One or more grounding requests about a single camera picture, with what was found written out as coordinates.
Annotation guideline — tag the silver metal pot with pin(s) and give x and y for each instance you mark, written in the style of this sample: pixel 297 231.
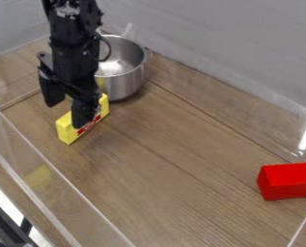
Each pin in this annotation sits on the silver metal pot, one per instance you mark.
pixel 121 73

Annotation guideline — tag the black metal stand frame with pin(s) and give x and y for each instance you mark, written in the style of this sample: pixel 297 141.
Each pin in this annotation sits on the black metal stand frame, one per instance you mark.
pixel 15 235

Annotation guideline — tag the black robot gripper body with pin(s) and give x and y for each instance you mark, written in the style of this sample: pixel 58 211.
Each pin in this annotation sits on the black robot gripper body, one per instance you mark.
pixel 73 63

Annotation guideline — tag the clear acrylic enclosure wall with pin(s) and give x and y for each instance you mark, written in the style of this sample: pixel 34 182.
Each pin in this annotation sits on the clear acrylic enclosure wall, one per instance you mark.
pixel 162 175

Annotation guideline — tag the red rectangular block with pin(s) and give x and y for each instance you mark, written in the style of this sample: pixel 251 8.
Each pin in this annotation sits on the red rectangular block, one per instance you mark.
pixel 282 181

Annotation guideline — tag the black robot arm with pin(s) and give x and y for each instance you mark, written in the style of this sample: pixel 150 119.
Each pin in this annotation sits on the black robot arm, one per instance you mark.
pixel 74 19

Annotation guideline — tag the yellow butter box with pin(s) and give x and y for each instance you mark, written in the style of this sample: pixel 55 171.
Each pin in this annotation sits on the yellow butter box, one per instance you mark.
pixel 67 133

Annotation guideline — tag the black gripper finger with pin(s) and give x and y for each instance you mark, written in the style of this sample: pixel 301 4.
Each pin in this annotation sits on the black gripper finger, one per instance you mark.
pixel 51 89
pixel 83 110

